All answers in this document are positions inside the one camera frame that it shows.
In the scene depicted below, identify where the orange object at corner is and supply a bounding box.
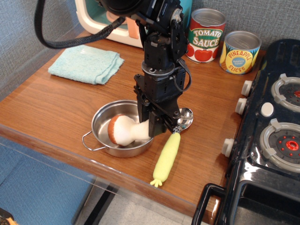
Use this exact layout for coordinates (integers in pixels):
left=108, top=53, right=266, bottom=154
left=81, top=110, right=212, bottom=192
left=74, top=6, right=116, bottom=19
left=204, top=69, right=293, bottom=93
left=0, top=208, right=18, bottom=225

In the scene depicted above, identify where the tomato sauce can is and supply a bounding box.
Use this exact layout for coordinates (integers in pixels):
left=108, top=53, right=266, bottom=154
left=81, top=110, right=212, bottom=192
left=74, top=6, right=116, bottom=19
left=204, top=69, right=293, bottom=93
left=186, top=8, right=226, bottom=63

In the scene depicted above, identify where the black toy stove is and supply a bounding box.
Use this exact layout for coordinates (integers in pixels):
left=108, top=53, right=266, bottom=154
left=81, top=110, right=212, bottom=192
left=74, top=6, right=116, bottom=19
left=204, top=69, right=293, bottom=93
left=192, top=39, right=300, bottom=225

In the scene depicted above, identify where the red and white plush mushroom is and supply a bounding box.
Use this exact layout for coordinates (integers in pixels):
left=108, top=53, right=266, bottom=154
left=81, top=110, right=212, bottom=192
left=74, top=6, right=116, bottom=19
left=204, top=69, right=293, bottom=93
left=107, top=115, right=150, bottom=146

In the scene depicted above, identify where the teal toy microwave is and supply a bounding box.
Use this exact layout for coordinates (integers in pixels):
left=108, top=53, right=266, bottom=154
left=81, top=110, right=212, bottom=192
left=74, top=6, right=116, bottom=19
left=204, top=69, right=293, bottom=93
left=75, top=0, right=192, bottom=57

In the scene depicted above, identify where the pineapple slices can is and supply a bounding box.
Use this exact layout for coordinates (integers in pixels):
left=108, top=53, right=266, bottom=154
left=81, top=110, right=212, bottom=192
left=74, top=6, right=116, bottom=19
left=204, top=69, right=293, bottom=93
left=219, top=30, right=262, bottom=75

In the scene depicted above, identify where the black braided cable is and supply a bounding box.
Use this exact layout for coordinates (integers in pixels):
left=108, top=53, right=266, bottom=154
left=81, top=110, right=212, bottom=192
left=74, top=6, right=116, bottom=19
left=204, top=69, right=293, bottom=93
left=34, top=0, right=127, bottom=50

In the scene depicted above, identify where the spoon with green handle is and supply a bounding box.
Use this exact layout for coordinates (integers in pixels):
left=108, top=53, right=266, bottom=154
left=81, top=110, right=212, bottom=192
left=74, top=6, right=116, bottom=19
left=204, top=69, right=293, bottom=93
left=150, top=108, right=194, bottom=188

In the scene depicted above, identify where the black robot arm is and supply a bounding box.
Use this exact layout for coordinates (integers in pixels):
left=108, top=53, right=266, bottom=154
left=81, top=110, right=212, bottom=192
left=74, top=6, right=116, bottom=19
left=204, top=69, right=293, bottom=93
left=99, top=0, right=191, bottom=137

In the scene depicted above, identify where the small steel pan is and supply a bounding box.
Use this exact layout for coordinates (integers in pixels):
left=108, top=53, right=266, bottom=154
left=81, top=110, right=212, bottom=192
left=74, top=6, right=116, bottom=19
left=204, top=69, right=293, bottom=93
left=82, top=100, right=153, bottom=158

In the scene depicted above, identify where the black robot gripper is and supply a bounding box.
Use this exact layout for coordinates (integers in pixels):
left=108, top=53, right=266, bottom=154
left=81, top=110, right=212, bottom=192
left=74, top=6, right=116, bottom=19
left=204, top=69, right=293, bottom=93
left=134, top=67, right=186, bottom=138

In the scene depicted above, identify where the light blue folded towel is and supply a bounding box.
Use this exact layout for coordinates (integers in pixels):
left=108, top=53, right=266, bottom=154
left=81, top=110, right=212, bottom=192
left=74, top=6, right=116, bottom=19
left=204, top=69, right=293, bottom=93
left=48, top=45, right=124, bottom=85

